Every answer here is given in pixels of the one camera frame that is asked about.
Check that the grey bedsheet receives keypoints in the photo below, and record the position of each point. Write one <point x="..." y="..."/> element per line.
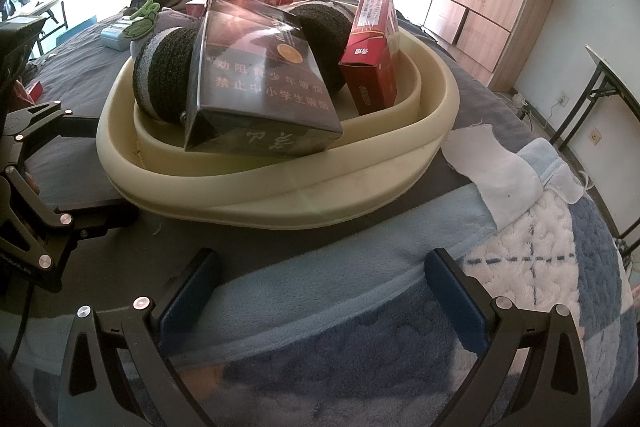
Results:
<point x="90" y="177"/>

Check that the small background table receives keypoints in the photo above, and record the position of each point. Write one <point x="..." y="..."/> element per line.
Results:
<point x="50" y="7"/>

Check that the light blue small box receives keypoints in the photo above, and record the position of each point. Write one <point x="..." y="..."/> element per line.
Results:
<point x="115" y="38"/>

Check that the blue white plaid blanket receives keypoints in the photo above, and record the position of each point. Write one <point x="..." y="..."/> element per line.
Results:
<point x="325" y="332"/>

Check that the black-legged folding table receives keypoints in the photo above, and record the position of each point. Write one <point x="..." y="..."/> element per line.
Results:
<point x="615" y="72"/>

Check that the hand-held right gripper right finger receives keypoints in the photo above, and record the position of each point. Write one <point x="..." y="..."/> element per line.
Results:
<point x="455" y="307"/>

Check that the white wall outlet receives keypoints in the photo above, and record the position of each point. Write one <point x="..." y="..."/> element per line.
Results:
<point x="564" y="99"/>
<point x="595" y="137"/>

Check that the lavender pouch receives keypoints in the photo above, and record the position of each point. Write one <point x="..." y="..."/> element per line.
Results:
<point x="175" y="19"/>

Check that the tall red carton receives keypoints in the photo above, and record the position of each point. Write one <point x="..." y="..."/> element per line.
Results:
<point x="372" y="72"/>

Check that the black and white roll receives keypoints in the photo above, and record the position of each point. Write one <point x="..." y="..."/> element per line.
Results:
<point x="165" y="67"/>
<point x="325" y="37"/>

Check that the white cloth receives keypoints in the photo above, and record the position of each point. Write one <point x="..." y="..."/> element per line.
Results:
<point x="490" y="177"/>

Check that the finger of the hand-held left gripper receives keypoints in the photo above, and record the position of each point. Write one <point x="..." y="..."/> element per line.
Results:
<point x="75" y="125"/>
<point x="100" y="216"/>

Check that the cream plastic basin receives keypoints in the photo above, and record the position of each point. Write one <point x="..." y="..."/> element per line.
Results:
<point x="280" y="197"/>

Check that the white power strip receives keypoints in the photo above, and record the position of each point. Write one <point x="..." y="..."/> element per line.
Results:
<point x="521" y="106"/>

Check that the small red box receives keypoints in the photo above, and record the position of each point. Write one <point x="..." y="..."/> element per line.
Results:
<point x="31" y="91"/>

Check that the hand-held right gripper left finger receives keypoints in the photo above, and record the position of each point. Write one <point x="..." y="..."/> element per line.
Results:
<point x="187" y="302"/>

